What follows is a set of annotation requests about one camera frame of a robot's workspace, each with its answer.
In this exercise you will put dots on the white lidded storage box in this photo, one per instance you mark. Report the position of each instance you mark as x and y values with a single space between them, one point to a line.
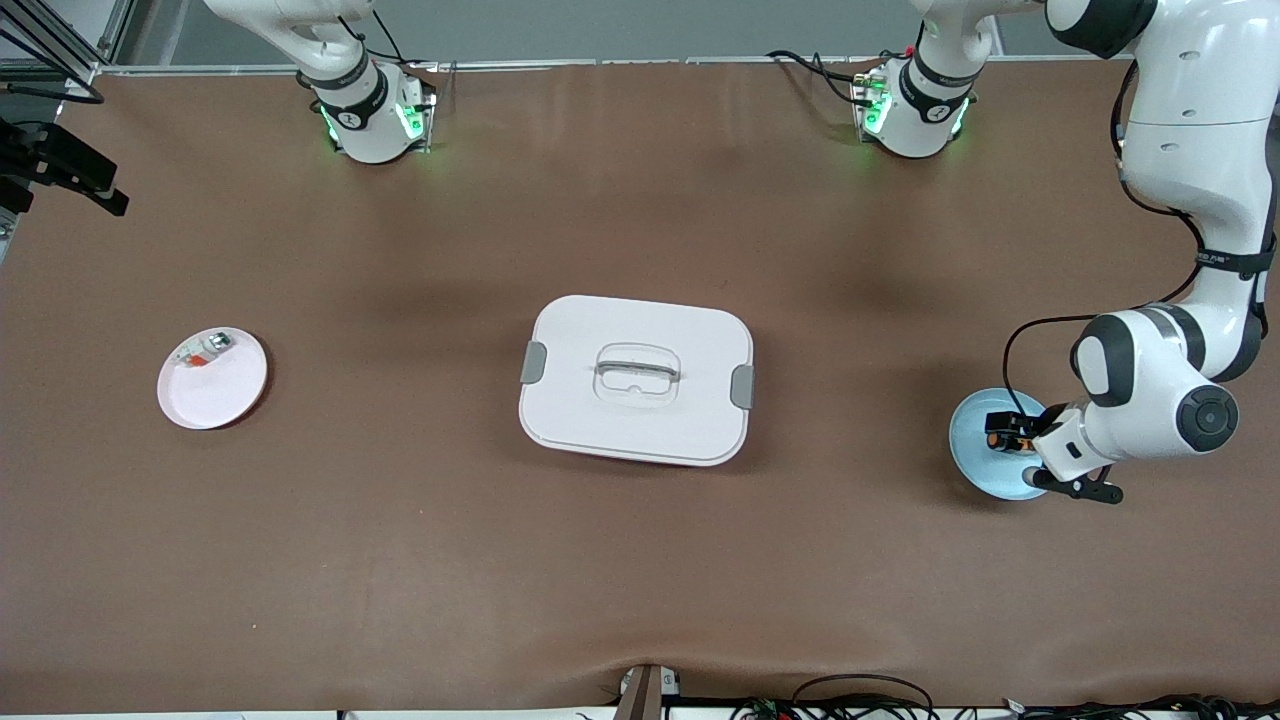
640 410

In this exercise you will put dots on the white round plate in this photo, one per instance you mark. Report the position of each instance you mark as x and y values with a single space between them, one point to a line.
225 395

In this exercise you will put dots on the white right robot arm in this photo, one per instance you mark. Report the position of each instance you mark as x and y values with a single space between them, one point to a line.
360 110

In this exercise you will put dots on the brown table mat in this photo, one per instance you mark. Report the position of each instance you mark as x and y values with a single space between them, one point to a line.
640 570

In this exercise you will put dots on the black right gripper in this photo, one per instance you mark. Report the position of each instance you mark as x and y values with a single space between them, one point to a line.
45 152

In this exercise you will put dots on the silver table edge rail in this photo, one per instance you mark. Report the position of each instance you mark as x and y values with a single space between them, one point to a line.
640 62

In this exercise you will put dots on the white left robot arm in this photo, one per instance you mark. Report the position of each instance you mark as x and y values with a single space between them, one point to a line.
1200 150

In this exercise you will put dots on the light blue round plate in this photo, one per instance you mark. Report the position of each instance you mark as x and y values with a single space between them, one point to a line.
975 460

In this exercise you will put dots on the aluminium frame post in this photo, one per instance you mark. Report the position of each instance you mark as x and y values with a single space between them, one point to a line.
60 45

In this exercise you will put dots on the small white orange object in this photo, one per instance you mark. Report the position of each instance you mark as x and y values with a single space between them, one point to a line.
205 350

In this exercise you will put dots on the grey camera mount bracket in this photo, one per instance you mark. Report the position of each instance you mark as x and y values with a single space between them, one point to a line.
645 692

